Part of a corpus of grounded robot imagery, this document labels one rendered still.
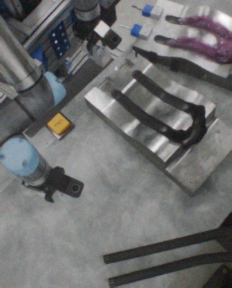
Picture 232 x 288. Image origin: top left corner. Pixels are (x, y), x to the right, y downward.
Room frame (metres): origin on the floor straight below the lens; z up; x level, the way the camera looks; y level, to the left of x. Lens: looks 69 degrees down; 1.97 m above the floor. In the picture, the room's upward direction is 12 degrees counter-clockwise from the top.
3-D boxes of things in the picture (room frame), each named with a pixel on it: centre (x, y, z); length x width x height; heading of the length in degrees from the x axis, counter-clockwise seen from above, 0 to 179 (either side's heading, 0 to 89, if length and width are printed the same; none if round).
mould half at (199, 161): (0.45, -0.17, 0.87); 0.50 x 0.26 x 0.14; 35
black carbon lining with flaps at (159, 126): (0.47, -0.17, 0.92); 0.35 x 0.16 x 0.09; 35
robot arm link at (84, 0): (0.73, 0.00, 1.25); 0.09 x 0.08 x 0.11; 162
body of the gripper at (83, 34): (0.73, 0.01, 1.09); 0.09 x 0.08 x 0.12; 44
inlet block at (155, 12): (0.93, -0.23, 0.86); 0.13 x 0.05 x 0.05; 52
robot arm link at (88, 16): (0.72, 0.01, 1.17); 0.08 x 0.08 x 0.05
